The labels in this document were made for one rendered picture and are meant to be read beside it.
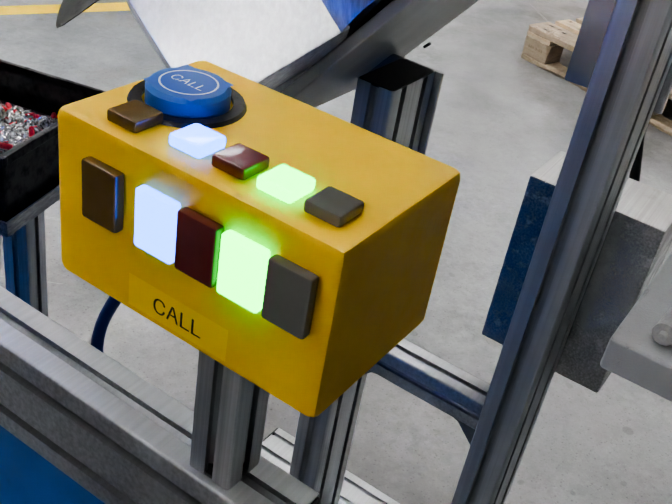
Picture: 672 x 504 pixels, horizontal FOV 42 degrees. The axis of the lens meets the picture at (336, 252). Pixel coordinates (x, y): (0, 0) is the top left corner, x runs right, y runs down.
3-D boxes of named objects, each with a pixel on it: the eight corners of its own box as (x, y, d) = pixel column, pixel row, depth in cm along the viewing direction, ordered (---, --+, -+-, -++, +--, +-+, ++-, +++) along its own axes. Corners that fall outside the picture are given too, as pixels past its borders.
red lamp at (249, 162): (270, 168, 37) (271, 156, 37) (242, 182, 36) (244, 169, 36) (237, 153, 38) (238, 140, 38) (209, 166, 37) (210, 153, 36)
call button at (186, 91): (246, 116, 42) (249, 82, 41) (189, 140, 39) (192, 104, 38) (184, 88, 44) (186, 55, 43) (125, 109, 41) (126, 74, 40)
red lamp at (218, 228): (220, 284, 37) (226, 225, 36) (211, 290, 37) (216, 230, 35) (182, 262, 38) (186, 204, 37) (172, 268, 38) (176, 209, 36)
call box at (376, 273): (421, 343, 46) (468, 164, 40) (308, 449, 38) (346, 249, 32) (191, 220, 52) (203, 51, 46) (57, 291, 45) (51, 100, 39)
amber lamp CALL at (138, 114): (164, 123, 39) (165, 111, 39) (135, 135, 38) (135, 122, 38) (135, 109, 40) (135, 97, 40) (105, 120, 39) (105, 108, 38)
